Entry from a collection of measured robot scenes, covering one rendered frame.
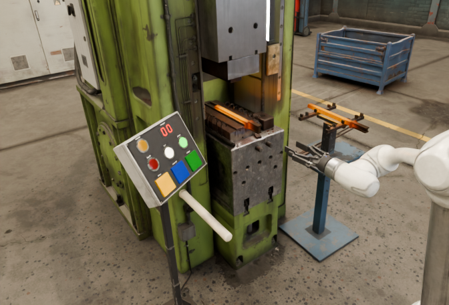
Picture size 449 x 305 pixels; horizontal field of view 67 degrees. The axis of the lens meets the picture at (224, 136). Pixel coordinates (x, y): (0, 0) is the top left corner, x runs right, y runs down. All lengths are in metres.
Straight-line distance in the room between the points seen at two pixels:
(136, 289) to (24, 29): 5.14
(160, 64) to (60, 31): 5.19
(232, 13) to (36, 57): 5.41
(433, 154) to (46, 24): 6.34
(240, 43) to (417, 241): 1.88
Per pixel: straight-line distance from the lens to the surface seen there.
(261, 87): 2.07
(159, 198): 1.38
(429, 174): 0.90
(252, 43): 1.75
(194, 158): 1.53
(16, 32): 6.67
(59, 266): 2.71
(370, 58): 5.37
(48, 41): 6.75
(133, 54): 2.00
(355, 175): 1.42
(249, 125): 1.85
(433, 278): 1.11
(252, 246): 2.34
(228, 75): 1.70
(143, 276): 2.45
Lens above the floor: 1.80
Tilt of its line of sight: 28 degrees down
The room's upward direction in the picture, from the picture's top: 3 degrees counter-clockwise
